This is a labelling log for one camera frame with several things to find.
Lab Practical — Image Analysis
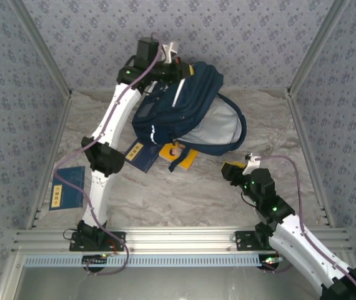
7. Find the aluminium frame post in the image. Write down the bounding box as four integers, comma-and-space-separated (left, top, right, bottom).
286, 0, 350, 96
9, 0, 73, 98

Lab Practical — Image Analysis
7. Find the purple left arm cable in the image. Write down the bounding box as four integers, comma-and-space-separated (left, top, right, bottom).
54, 31, 166, 276

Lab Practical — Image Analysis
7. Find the light blue slotted cable duct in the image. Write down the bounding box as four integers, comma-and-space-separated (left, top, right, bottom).
24, 253, 260, 268

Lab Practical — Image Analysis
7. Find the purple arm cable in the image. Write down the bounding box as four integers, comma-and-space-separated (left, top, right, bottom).
255, 154, 356, 300
54, 31, 166, 276

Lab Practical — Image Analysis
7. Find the small black circuit board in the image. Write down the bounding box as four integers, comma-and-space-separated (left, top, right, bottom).
259, 255, 284, 270
82, 254, 109, 265

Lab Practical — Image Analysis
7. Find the aluminium front frame rail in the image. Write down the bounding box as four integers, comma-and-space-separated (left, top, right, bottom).
11, 227, 353, 254

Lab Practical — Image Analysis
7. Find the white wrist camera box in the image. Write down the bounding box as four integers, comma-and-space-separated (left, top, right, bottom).
242, 152, 262, 175
161, 41, 179, 65

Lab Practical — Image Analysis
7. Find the blue book with yellow label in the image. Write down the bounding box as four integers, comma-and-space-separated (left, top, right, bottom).
124, 140, 163, 174
49, 166, 85, 211

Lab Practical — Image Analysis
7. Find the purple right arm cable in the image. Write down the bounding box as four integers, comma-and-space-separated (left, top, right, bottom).
255, 154, 356, 300

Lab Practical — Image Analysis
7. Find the aluminium side frame rail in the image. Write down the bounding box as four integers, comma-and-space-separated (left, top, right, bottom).
26, 93, 72, 231
287, 92, 335, 228

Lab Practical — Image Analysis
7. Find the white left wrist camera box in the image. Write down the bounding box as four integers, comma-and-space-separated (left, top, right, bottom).
161, 41, 179, 65

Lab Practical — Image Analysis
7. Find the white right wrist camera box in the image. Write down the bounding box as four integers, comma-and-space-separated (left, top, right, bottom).
242, 152, 262, 175

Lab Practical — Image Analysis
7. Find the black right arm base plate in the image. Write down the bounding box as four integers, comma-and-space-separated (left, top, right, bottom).
235, 231, 277, 252

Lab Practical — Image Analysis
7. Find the yellow cartoon book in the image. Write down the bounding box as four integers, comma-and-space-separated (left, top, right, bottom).
157, 142, 200, 171

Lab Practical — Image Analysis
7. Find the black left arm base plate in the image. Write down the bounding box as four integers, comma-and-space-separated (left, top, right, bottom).
69, 231, 126, 252

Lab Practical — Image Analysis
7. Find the navy blue backpack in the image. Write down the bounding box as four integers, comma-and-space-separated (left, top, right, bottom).
131, 61, 248, 173

